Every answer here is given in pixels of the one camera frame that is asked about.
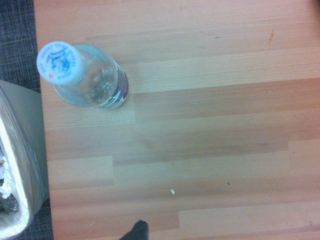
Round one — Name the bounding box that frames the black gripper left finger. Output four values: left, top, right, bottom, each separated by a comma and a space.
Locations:
119, 219, 150, 240

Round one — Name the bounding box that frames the clear plastic water bottle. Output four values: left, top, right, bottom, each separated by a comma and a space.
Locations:
36, 40, 130, 110

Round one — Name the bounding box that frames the crumpled white paper trash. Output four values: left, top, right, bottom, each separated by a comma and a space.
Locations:
0, 154, 13, 198

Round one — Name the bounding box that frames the beige trash bin with liner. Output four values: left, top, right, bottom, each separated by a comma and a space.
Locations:
0, 79, 51, 240

